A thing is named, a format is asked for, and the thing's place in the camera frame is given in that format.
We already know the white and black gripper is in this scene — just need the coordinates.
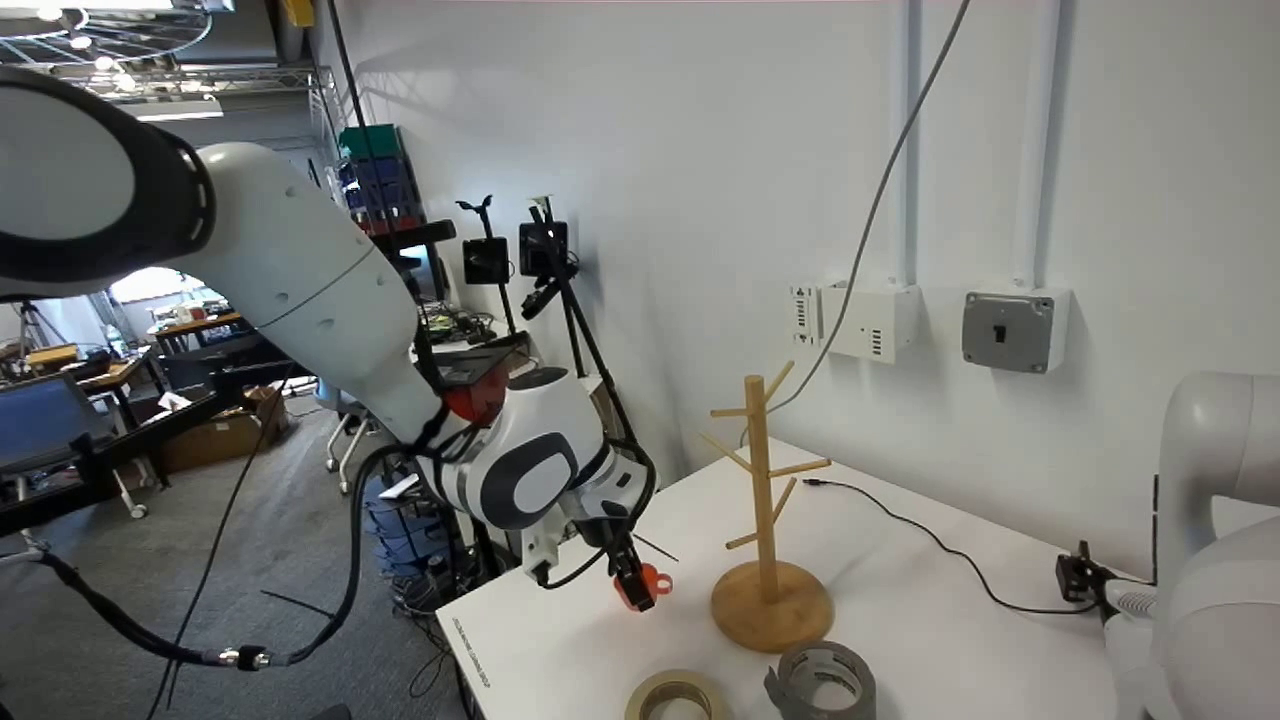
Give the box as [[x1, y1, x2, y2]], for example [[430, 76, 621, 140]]
[[453, 375, 657, 614]]

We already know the orange plastic cup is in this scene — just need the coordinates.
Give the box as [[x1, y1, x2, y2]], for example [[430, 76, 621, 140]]
[[636, 566, 670, 599]]

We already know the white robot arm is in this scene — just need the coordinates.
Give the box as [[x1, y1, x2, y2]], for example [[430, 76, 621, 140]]
[[0, 68, 664, 608]]

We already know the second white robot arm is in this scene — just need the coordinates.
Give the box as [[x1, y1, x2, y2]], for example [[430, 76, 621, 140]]
[[1103, 374, 1280, 720]]

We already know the wooden mug tree stand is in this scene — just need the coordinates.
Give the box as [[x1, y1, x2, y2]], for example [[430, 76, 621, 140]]
[[706, 375, 835, 652]]

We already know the beige masking tape roll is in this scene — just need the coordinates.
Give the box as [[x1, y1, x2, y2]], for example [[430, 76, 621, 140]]
[[625, 667, 733, 720]]

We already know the grey duct tape roll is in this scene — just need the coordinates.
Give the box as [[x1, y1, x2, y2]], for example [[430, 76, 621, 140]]
[[763, 640, 875, 720]]

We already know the thin black table cable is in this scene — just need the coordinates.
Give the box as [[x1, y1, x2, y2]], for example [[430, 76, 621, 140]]
[[805, 475, 1079, 622]]

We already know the black camera on tripod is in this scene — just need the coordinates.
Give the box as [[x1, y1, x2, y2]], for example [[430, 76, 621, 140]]
[[463, 197, 617, 423]]

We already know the white wall socket box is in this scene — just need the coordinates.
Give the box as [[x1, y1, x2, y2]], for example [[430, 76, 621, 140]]
[[789, 284, 921, 366]]

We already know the black cable bundle on arm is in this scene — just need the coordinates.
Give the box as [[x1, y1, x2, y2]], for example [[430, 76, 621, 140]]
[[25, 397, 657, 674]]

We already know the grey wall junction box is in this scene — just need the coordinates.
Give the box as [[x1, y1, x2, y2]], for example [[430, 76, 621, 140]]
[[960, 289, 1070, 375]]

